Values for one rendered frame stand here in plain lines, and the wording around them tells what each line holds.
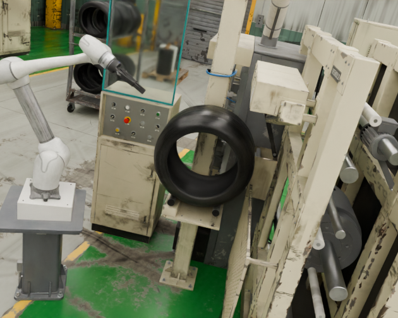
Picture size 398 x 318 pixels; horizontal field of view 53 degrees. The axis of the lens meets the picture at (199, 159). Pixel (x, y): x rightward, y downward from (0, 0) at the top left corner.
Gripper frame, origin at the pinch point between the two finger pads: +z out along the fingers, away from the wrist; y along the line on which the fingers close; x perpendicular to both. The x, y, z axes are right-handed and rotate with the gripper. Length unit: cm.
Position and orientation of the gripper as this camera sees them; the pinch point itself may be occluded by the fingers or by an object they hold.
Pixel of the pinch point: (139, 88)
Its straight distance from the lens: 229.0
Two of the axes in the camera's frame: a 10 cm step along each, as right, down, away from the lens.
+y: -1.4, 2.7, -9.5
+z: 7.6, 6.5, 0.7
